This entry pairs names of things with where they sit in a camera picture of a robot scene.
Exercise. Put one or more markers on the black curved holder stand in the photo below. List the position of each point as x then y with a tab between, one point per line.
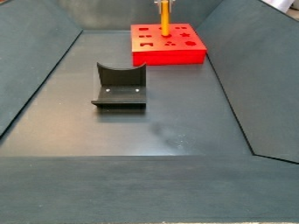
122	86

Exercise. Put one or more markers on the red shape-sorting board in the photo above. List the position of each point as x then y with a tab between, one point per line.
180	49

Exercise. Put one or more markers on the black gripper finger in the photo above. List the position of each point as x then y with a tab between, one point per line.
158	2

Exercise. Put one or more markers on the yellow oval peg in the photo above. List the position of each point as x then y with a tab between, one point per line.
165	17

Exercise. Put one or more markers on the red silver gripper finger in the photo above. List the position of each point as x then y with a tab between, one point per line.
170	5

